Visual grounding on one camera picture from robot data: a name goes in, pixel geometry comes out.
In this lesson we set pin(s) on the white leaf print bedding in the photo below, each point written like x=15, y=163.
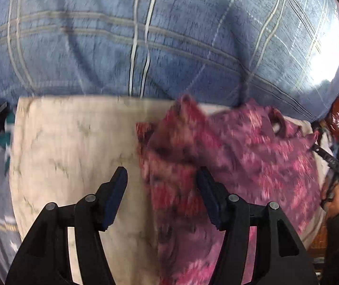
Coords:
x=68, y=142

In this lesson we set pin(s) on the purple pink floral garment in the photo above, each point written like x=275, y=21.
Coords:
x=246, y=160

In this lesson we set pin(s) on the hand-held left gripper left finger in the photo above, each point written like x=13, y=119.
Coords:
x=114, y=199

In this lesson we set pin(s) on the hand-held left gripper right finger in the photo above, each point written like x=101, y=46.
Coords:
x=209, y=196

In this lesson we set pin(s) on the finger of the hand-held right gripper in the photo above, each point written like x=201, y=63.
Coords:
x=329, y=160
x=329, y=187

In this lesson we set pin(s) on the person's right hand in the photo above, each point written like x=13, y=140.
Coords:
x=337, y=199

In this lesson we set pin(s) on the blue plaid quilt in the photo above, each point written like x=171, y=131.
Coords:
x=163, y=35

